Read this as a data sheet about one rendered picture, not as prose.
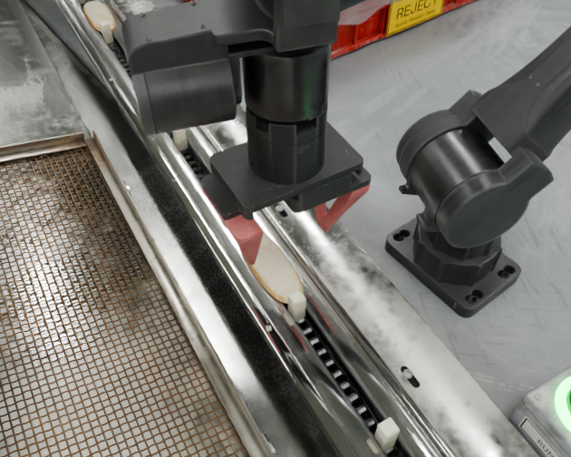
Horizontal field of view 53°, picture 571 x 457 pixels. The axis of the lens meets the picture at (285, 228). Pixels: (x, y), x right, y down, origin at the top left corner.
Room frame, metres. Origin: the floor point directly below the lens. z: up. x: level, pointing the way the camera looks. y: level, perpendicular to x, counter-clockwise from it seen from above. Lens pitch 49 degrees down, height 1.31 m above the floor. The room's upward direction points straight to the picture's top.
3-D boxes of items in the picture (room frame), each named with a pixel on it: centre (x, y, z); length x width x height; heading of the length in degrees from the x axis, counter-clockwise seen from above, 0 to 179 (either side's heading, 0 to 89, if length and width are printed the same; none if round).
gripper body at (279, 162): (0.33, 0.00, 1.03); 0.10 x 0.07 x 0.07; 120
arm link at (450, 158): (0.37, -0.16, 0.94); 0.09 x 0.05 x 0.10; 107
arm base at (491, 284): (0.38, -0.18, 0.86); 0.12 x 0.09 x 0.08; 37
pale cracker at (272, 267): (0.35, 0.02, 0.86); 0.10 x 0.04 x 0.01; 30
